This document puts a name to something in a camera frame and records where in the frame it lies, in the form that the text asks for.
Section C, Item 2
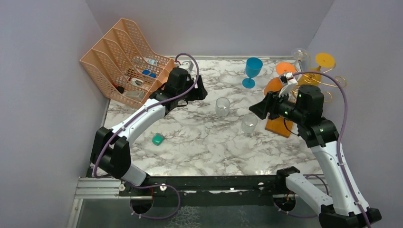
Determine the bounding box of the green small box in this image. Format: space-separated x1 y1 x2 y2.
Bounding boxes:
152 133 164 146

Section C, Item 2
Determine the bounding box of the orange plastic wine glass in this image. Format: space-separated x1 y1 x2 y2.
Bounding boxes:
263 62 296 95

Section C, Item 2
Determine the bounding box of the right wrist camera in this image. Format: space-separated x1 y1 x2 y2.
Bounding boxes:
278 72 298 97

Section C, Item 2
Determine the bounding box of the yellow plastic wine glass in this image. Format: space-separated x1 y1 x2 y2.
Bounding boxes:
298 53 336 86

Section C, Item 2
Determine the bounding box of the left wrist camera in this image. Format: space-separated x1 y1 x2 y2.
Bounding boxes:
174 61 194 74

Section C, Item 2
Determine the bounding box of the clear tumbler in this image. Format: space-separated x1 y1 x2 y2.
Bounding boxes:
215 97 230 117
240 114 258 135

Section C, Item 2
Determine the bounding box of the clear wine glass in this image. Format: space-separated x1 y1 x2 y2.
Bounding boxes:
291 48 309 62

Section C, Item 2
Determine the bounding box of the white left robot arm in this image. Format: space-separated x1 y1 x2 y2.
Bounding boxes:
90 67 207 195

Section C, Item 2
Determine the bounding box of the peach plastic file organizer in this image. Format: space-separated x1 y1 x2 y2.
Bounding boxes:
80 18 175 109

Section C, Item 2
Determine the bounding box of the grey box in organizer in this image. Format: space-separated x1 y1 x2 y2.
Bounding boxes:
125 91 145 102

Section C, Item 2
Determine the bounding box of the blue plastic wine glass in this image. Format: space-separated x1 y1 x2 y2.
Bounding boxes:
242 57 263 89

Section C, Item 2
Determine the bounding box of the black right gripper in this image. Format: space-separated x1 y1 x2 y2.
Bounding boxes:
249 88 307 124

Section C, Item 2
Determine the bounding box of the blue item in organizer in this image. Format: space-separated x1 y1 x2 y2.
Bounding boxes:
142 69 156 78

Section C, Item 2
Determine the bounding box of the wooden rack base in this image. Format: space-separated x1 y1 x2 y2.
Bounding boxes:
265 117 293 138

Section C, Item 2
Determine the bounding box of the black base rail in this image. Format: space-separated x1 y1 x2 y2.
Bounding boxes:
119 175 290 207

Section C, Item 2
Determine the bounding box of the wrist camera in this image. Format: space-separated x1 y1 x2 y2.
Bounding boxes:
278 72 298 97
174 61 194 74

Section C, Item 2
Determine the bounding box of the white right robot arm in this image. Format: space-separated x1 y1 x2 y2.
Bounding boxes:
249 85 382 228

